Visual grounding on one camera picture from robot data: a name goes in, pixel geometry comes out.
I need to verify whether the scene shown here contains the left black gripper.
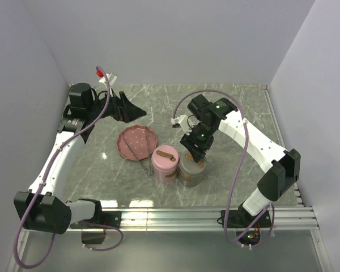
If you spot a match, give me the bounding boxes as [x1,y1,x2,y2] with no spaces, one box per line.
[87,88,146,124]

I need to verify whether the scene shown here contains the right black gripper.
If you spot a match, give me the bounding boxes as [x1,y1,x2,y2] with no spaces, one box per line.
[180,122,216,163]

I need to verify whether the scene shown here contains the grey round lid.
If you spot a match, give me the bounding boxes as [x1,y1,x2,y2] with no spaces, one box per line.
[179,152,207,176]

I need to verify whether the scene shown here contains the grey cylindrical lunch container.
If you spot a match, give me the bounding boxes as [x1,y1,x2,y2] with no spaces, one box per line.
[178,169,205,188]

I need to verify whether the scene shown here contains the pink round lid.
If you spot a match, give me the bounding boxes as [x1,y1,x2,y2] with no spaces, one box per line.
[152,145,179,171]

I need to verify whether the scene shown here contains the pink cylindrical lunch container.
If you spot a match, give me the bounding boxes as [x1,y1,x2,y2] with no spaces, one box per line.
[154,166,177,184]

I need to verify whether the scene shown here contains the metal kitchen tongs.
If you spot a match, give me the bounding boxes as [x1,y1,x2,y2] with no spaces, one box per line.
[116,126,152,176]

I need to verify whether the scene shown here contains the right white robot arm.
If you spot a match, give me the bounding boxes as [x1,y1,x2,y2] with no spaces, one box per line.
[171,91,301,227]

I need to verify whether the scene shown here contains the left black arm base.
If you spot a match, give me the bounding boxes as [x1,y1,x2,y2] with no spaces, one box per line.
[70,211,124,252]

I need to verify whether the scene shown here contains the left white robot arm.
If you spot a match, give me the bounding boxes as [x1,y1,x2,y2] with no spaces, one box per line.
[14,83,147,234]

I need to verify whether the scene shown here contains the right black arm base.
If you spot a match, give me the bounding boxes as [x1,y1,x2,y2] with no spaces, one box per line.
[217,207,275,249]

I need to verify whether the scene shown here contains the pink scalloped dotted plate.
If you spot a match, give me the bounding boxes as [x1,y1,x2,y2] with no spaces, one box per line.
[116,125,158,161]

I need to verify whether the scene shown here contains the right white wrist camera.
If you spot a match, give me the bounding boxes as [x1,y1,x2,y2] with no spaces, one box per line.
[171,114,195,135]

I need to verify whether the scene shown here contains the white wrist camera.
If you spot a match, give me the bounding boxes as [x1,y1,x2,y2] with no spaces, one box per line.
[171,114,195,135]
[99,73,118,86]

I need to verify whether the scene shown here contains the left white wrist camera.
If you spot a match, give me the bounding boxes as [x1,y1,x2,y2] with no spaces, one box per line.
[99,73,118,86]

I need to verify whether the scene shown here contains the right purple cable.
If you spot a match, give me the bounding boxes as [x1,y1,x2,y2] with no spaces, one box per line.
[172,90,275,250]

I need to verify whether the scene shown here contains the purple cable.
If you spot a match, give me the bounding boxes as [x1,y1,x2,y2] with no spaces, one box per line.
[172,90,275,250]
[12,65,124,269]

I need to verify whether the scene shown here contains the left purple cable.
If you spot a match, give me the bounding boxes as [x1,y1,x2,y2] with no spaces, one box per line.
[12,65,124,269]

